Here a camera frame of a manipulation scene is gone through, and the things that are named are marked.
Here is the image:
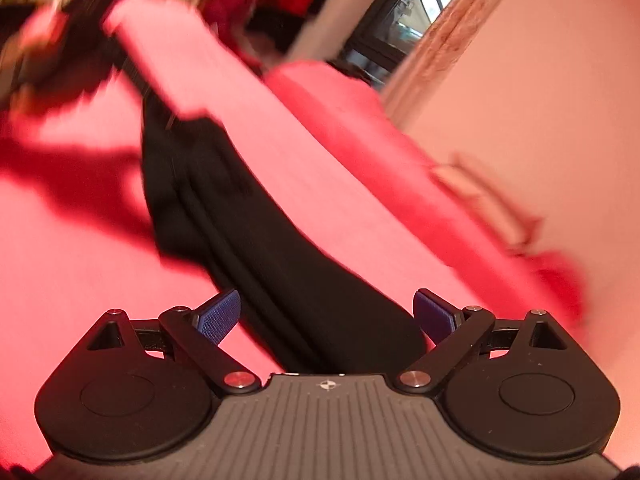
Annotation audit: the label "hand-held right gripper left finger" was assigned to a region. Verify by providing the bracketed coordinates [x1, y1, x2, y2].
[87, 289, 262, 395]

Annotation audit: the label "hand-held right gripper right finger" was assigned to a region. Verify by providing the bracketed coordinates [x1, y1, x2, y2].
[394, 289, 568, 394]

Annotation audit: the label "black knit pants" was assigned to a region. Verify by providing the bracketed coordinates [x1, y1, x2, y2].
[140, 105, 428, 376]

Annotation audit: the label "pink pillow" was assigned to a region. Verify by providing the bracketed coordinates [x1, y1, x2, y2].
[432, 152, 543, 258]

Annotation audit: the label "light pink fuzzy blanket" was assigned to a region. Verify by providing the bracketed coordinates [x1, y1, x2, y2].
[0, 10, 476, 473]

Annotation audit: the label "red bed sheet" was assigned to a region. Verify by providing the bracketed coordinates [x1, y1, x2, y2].
[264, 60, 586, 321]

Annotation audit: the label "hanging red and dark clothes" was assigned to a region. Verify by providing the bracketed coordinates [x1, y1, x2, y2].
[197, 0, 346, 68]

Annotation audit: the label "window with dark frame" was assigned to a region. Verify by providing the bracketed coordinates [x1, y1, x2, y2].
[327, 0, 478, 91]

